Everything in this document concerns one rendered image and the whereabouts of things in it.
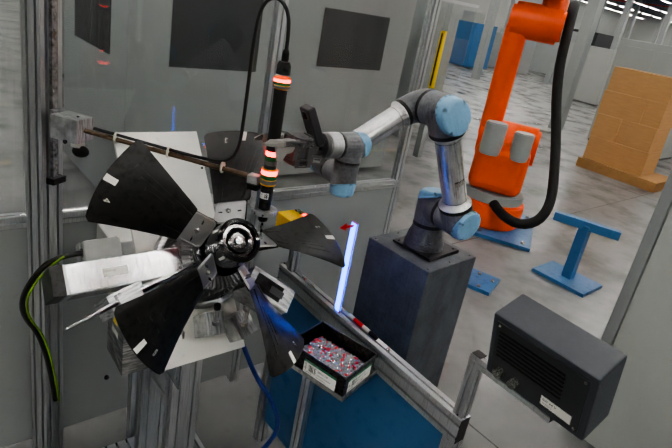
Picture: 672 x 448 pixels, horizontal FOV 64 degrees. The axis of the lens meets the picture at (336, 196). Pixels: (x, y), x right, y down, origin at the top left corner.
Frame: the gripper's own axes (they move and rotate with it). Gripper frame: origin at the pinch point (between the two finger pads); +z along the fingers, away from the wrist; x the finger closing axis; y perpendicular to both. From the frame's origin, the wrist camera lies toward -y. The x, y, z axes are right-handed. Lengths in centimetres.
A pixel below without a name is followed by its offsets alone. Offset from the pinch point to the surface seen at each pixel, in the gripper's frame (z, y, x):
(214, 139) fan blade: 1.0, 7.8, 24.0
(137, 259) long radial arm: 26.9, 34.7, 8.7
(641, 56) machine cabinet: -1029, -44, 344
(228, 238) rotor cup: 9.3, 24.6, -4.8
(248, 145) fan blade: -5.9, 7.3, 16.6
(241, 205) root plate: 1.4, 20.1, 4.1
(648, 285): -183, 56, -44
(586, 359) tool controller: -35, 23, -78
